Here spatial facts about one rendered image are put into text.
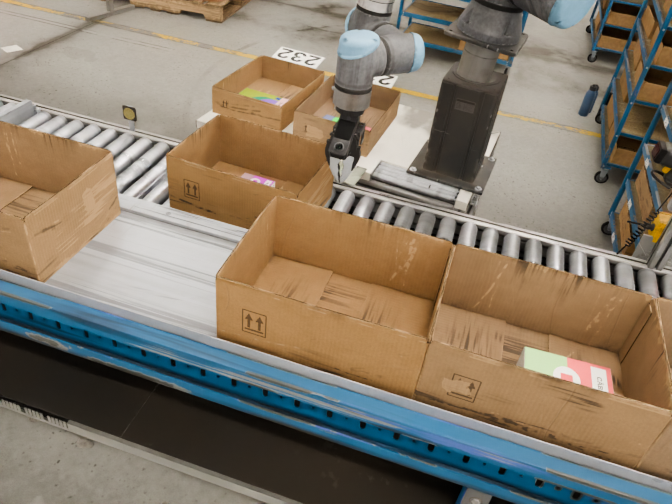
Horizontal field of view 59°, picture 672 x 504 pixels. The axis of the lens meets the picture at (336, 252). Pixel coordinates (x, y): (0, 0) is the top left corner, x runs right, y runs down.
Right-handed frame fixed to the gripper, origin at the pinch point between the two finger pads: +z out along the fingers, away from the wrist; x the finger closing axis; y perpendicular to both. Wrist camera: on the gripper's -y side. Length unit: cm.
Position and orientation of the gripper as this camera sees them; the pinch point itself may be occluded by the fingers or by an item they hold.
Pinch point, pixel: (339, 179)
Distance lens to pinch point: 156.8
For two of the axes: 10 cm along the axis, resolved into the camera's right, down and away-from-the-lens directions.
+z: -1.0, 7.8, 6.2
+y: 2.8, -5.8, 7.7
